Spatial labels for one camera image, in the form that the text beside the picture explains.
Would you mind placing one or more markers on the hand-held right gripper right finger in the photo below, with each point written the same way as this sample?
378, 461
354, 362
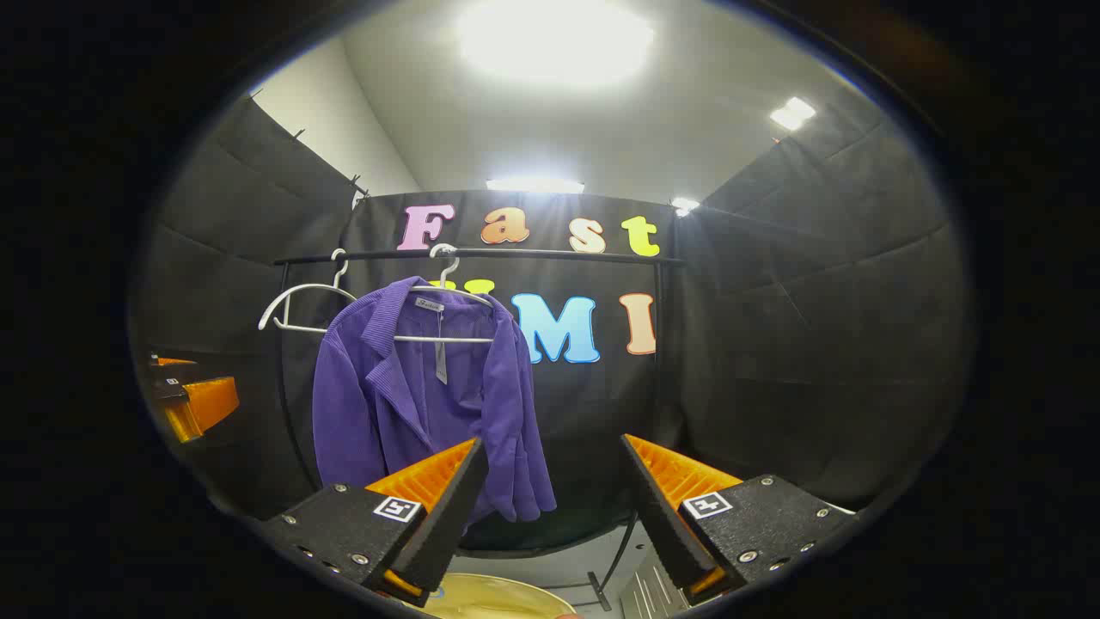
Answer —
662, 524

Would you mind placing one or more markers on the black metal clothes rack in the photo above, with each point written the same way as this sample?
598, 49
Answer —
559, 254

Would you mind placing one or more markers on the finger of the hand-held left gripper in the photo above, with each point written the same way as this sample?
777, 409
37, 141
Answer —
202, 404
172, 362

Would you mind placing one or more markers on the silver ribbed metal object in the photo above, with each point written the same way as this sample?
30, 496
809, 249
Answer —
649, 593

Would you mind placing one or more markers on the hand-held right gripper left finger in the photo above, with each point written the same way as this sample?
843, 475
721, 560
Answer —
451, 524

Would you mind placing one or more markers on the ceiling light panel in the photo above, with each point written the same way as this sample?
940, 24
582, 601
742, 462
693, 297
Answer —
554, 39
792, 113
534, 186
685, 205

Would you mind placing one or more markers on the black backdrop cloth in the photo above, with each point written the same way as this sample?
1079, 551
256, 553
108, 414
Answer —
773, 344

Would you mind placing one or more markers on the white plastic clothes hanger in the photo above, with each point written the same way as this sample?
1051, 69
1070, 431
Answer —
468, 340
309, 286

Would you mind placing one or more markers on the beige round laundry hamper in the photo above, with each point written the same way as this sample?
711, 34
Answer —
498, 597

